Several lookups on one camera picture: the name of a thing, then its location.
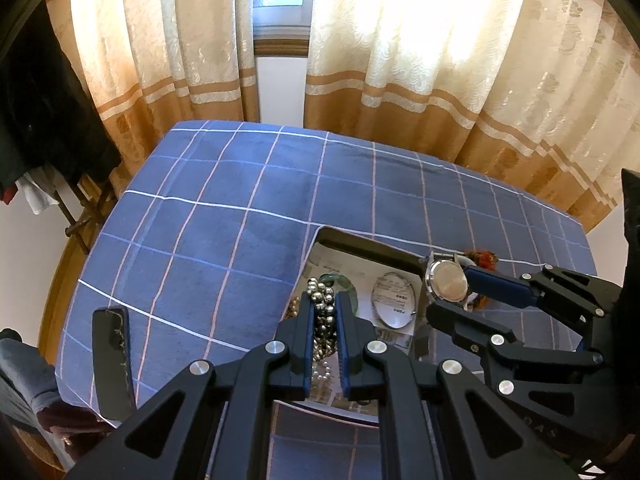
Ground brown wooden bead mala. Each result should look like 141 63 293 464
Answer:
463 250 499 311

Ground silver wristwatch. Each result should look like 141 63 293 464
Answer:
424 252 477 311

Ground silver bangle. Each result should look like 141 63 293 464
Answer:
371 272 416 330

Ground white pearl necklace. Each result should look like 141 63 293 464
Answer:
284 276 338 401

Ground green jade bracelet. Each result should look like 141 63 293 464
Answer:
318 272 360 319

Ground printed paper liner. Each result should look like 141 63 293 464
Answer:
284 243 422 422

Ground pink metal tin box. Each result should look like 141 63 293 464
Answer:
278 224 436 421

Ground blue checked tablecloth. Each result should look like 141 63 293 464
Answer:
56 122 596 479

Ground person's leg in jeans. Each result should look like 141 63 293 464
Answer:
0 327 116 470

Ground right beige orange curtain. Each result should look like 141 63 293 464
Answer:
304 0 639 229

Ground beige orange curtain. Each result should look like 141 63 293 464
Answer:
46 0 259 192
304 0 639 229

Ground wooden clothes rack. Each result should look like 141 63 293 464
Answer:
53 176 117 256

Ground dark hanging clothes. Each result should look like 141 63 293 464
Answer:
1 4 122 191

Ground left beige orange curtain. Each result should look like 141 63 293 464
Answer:
46 0 259 192

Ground window with wooden sill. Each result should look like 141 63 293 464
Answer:
253 0 314 58

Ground black strap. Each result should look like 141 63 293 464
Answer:
91 304 138 424

